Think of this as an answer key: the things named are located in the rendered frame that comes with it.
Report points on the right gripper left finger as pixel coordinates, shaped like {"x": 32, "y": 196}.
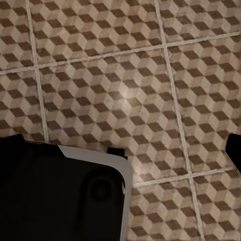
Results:
{"x": 12, "y": 150}

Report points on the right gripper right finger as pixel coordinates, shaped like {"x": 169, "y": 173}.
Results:
{"x": 233, "y": 149}

